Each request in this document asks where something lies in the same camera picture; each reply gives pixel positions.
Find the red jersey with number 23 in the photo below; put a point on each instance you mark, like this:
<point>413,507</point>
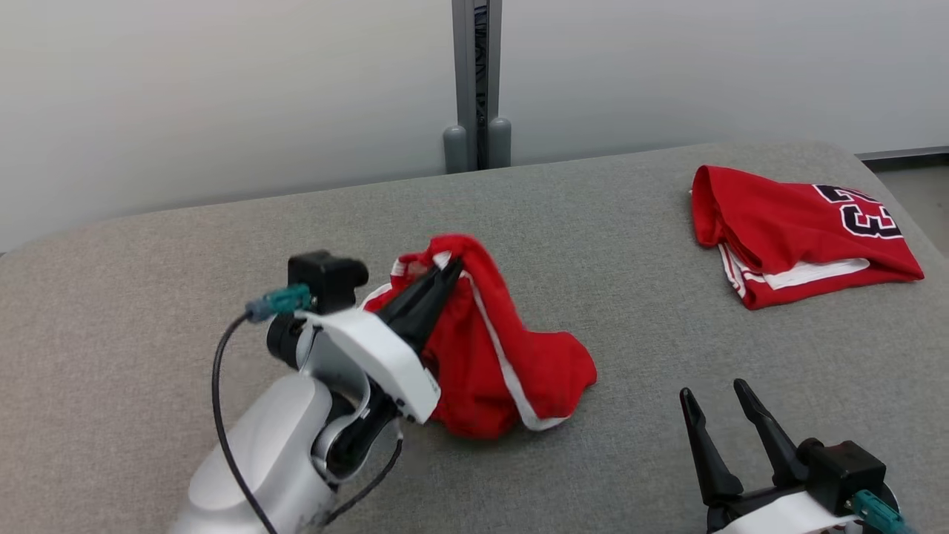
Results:
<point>786,230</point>

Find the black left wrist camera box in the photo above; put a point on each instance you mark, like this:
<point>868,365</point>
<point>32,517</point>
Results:
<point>326,278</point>

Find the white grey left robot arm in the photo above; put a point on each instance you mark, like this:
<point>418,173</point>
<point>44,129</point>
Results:
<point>267,445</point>

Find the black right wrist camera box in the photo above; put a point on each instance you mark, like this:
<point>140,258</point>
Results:
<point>841,475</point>

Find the grey aluminium partition post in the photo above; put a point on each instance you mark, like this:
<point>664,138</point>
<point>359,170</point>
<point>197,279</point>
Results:
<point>474,74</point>

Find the red shorts with white trim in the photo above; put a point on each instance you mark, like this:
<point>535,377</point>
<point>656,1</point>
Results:
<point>482,356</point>

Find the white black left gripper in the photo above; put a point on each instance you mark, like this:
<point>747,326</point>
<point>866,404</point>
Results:
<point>385,356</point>

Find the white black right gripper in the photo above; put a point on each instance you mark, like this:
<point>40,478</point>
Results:
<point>771,515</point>

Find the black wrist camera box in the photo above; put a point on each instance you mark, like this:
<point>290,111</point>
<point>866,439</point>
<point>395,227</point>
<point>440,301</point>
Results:
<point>841,475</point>
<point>326,278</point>

